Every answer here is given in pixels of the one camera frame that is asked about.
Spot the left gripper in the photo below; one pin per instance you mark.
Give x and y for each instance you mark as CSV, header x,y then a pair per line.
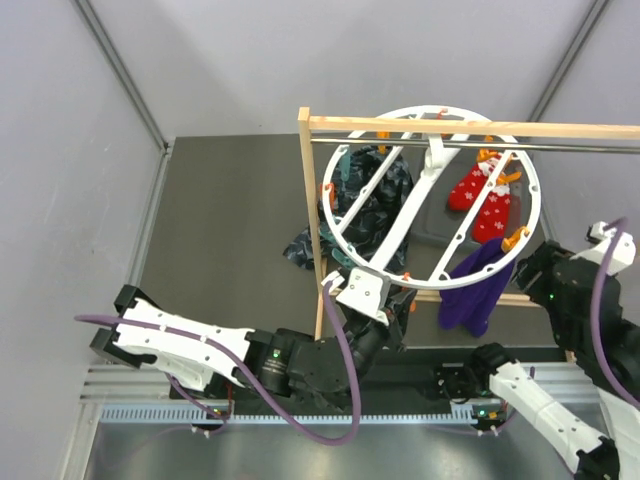
x,y
396,314

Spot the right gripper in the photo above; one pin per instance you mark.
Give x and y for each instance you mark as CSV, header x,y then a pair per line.
x,y
525,266

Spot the red santa sock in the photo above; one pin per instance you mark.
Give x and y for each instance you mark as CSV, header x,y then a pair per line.
x,y
491,220

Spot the purple sock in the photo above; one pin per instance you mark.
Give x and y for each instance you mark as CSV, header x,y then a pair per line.
x,y
471,306

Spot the white round clip hanger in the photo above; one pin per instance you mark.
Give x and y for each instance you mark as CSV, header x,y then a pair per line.
x,y
410,121

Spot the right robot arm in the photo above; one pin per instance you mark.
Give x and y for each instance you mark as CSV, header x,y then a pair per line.
x,y
582,303

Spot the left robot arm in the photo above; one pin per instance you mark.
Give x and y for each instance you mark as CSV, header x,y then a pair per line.
x,y
274,364

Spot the clear plastic bin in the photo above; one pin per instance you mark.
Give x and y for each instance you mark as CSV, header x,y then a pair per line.
x,y
437,222

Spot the dark patterned cloth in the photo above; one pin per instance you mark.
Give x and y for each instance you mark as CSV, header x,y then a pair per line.
x,y
373,221

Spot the red snowflake sock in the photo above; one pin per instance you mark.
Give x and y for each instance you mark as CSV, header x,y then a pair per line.
x,y
465,192

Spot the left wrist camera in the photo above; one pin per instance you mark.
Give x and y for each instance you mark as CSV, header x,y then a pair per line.
x,y
363,291

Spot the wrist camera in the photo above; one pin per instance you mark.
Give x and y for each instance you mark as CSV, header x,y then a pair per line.
x,y
600,236
363,291

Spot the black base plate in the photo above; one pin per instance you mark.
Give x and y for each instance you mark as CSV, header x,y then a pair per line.
x,y
416,381

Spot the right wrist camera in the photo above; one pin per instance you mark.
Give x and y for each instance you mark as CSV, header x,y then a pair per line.
x,y
600,236

